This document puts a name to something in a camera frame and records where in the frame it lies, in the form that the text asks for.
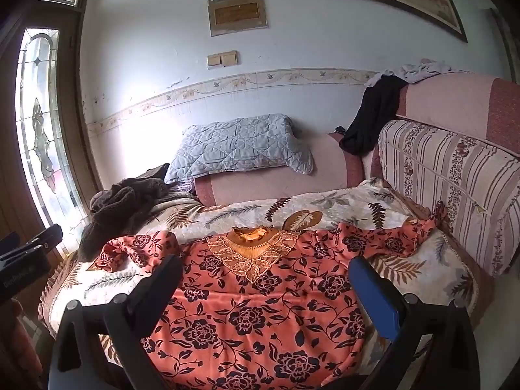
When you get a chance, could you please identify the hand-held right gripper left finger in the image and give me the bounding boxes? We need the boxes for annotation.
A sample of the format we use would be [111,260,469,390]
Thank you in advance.
[48,254,184,390]

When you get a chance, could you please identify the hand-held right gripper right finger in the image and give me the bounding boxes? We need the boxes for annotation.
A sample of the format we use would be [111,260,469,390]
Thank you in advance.
[348,256,477,390]

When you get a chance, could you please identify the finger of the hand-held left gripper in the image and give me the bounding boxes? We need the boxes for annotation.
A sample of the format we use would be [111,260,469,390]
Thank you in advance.
[22,223,64,257]

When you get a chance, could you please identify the orange floral blouse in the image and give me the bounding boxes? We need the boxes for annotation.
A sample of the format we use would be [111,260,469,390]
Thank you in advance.
[87,201,448,390]

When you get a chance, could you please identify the brown fuzzy cloth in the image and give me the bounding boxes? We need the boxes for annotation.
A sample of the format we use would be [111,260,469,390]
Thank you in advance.
[77,163,180,261]

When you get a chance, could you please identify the cream leaf printed blanket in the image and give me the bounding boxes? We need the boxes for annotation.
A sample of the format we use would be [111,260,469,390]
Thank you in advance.
[38,176,494,376]

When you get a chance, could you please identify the stained glass window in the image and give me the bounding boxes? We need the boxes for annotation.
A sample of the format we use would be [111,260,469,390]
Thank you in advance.
[15,28,92,253]

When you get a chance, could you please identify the striped floral sofa cushion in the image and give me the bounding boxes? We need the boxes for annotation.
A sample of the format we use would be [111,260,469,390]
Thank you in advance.
[378,120,520,278]

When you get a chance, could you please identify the pink sofa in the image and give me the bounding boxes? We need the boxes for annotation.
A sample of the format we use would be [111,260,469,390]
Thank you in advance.
[193,72,520,208]

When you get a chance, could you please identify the grey quilted pillow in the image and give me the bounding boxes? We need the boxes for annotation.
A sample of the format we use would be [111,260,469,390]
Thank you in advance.
[164,113,315,184]

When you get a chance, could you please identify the black garment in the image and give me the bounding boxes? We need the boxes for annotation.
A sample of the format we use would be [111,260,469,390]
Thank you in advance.
[339,75,409,155]

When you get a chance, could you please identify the light grey garment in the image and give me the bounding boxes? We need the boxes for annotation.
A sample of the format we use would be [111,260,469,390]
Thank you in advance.
[364,60,453,88]

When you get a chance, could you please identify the beige wall light switch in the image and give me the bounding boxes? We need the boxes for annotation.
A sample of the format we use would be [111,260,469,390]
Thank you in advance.
[207,50,239,68]

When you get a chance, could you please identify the framed wall plaque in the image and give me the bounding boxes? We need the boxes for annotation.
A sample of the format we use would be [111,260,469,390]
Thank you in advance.
[208,0,269,37]

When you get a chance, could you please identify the dark wooden frame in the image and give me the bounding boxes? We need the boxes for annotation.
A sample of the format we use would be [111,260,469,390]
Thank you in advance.
[489,7,520,86]

